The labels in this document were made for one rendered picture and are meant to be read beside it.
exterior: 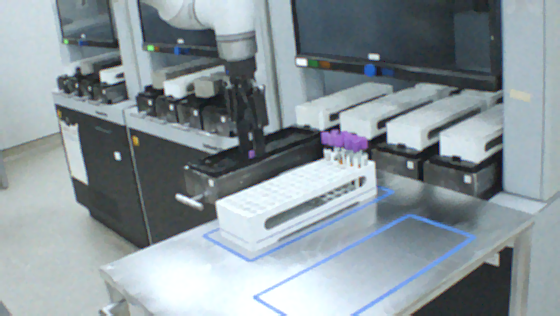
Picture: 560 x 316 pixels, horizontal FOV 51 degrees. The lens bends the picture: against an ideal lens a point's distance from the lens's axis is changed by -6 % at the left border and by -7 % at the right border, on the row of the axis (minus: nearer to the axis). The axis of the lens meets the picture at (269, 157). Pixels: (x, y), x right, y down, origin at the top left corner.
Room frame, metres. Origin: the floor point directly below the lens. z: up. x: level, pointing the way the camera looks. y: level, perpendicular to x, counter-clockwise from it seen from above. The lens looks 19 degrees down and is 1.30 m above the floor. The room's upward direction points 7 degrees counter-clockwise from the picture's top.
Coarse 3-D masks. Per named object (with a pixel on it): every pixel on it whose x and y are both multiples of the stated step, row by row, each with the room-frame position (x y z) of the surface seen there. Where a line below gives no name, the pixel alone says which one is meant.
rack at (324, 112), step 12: (360, 84) 1.76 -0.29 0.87; (372, 84) 1.75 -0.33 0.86; (324, 96) 1.66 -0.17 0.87; (336, 96) 1.66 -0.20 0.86; (348, 96) 1.64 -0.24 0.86; (360, 96) 1.63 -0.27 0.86; (372, 96) 1.64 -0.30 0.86; (384, 96) 1.72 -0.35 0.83; (300, 108) 1.57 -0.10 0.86; (312, 108) 1.57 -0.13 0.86; (324, 108) 1.55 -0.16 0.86; (336, 108) 1.55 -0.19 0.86; (348, 108) 1.70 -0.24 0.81; (300, 120) 1.58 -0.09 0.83; (312, 120) 1.54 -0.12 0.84; (324, 120) 1.52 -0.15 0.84; (336, 120) 1.55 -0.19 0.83
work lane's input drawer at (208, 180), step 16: (288, 128) 1.58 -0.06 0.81; (304, 128) 1.55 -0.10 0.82; (336, 128) 1.54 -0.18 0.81; (272, 144) 1.49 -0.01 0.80; (288, 144) 1.44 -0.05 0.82; (304, 144) 1.46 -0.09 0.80; (320, 144) 1.49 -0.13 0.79; (208, 160) 1.42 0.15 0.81; (224, 160) 1.41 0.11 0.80; (240, 160) 1.40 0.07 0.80; (256, 160) 1.37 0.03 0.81; (272, 160) 1.39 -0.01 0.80; (288, 160) 1.42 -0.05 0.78; (304, 160) 1.45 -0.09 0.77; (192, 176) 1.36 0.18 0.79; (208, 176) 1.31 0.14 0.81; (224, 176) 1.30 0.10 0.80; (240, 176) 1.33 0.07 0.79; (256, 176) 1.36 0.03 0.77; (272, 176) 1.38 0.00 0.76; (192, 192) 1.37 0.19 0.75; (208, 192) 1.32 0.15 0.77; (224, 192) 1.30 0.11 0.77
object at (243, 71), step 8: (224, 64) 1.39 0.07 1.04; (232, 64) 1.37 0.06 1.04; (240, 64) 1.36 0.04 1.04; (248, 64) 1.37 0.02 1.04; (256, 64) 1.39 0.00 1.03; (232, 72) 1.37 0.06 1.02; (240, 72) 1.36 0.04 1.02; (248, 72) 1.37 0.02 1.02; (232, 80) 1.41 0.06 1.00; (240, 80) 1.39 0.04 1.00; (248, 80) 1.37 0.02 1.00; (256, 80) 1.37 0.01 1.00; (248, 88) 1.37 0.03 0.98; (248, 96) 1.39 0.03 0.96
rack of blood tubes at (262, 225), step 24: (312, 168) 1.08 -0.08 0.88; (336, 168) 1.07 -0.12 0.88; (360, 168) 1.05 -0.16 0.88; (240, 192) 1.01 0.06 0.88; (264, 192) 1.00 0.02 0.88; (288, 192) 1.00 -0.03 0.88; (312, 192) 0.98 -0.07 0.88; (336, 192) 1.04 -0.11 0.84; (360, 192) 1.04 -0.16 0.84; (240, 216) 0.91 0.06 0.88; (264, 216) 0.92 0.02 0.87; (288, 216) 1.01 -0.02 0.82; (240, 240) 0.92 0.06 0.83; (264, 240) 0.91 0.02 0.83
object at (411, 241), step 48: (384, 192) 1.07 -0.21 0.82; (432, 192) 1.04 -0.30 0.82; (192, 240) 0.97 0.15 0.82; (288, 240) 0.92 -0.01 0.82; (336, 240) 0.90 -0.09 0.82; (384, 240) 0.88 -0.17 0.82; (432, 240) 0.86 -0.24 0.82; (480, 240) 0.83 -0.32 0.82; (528, 240) 0.88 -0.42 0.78; (144, 288) 0.82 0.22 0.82; (192, 288) 0.80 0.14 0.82; (240, 288) 0.79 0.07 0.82; (288, 288) 0.77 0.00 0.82; (336, 288) 0.76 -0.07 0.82; (384, 288) 0.74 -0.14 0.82; (432, 288) 0.72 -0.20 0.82; (528, 288) 0.89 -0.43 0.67
